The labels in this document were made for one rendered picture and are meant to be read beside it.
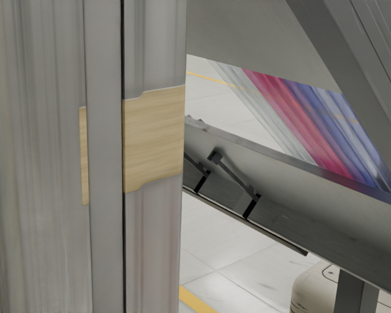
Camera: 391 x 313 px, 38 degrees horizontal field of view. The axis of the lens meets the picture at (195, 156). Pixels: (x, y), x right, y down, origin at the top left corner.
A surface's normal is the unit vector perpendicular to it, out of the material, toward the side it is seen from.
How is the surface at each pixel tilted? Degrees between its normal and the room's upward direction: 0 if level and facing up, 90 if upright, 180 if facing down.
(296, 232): 47
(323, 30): 137
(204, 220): 0
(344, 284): 90
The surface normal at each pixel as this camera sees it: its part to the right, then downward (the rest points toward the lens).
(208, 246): 0.04, -0.94
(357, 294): -0.80, 0.18
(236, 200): -0.53, -0.49
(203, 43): -0.55, 0.82
